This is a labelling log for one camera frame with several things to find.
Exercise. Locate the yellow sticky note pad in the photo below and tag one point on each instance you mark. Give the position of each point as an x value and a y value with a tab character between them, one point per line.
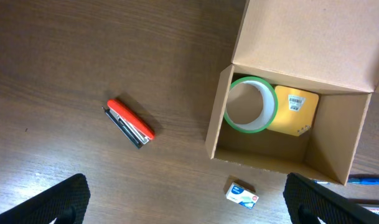
296	110

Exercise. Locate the blue white marker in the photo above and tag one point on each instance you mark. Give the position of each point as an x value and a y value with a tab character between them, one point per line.
371	208

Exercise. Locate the blue white staples box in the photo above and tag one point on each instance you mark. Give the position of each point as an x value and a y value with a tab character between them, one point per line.
242	196

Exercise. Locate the open brown cardboard box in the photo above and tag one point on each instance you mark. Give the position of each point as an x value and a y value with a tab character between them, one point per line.
330	48

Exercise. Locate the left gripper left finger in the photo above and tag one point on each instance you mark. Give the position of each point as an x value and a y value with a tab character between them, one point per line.
65	202

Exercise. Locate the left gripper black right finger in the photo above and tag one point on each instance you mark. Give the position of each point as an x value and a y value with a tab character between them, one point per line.
309	202

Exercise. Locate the red black stapler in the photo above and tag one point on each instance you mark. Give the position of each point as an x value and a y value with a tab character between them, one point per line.
129	123

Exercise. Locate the blue ballpoint pen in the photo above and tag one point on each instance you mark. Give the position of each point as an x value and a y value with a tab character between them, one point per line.
364	181

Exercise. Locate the green tape roll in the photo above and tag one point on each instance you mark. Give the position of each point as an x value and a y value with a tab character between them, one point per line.
251	105

